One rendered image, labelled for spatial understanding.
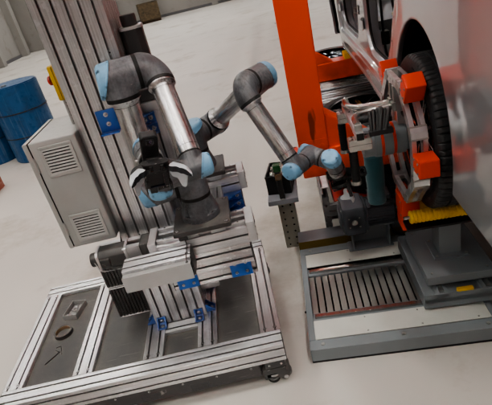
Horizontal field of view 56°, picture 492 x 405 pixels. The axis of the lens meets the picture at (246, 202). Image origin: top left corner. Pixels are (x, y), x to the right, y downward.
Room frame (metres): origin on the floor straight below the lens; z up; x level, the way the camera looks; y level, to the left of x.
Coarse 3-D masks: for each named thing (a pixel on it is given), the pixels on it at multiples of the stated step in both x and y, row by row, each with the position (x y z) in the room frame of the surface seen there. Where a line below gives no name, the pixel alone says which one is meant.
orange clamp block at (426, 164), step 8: (424, 152) 1.56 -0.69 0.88; (432, 152) 1.55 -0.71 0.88; (416, 160) 1.52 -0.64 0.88; (424, 160) 1.50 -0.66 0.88; (432, 160) 1.49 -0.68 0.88; (440, 160) 1.48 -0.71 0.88; (416, 168) 1.52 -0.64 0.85; (424, 168) 1.49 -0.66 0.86; (432, 168) 1.48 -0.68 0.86; (440, 168) 1.48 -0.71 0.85; (424, 176) 1.49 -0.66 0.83; (432, 176) 1.48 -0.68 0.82
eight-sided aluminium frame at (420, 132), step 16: (384, 80) 1.98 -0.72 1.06; (384, 96) 2.05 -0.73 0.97; (400, 96) 1.70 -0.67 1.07; (416, 112) 1.64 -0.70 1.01; (416, 128) 1.59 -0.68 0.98; (400, 160) 1.98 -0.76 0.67; (400, 176) 1.92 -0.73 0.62; (416, 176) 1.58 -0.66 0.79; (400, 192) 1.83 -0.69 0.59; (416, 192) 1.71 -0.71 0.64
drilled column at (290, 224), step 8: (280, 208) 2.49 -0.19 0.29; (288, 208) 2.48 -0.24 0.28; (288, 216) 2.48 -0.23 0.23; (296, 216) 2.48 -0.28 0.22; (288, 224) 2.49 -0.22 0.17; (296, 224) 2.48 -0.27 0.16; (288, 232) 2.51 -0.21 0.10; (296, 232) 2.48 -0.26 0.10; (288, 240) 2.49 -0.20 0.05; (296, 240) 2.48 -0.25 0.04
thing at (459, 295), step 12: (408, 252) 1.96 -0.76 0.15; (408, 264) 1.86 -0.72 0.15; (420, 276) 1.75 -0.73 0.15; (420, 288) 1.65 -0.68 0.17; (432, 288) 1.65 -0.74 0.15; (444, 288) 1.61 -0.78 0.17; (456, 288) 1.62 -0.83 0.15; (468, 288) 1.57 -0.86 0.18; (480, 288) 1.56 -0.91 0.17; (432, 300) 1.59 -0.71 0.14; (444, 300) 1.58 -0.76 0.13; (456, 300) 1.57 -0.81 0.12; (468, 300) 1.56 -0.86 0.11; (480, 300) 1.56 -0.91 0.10
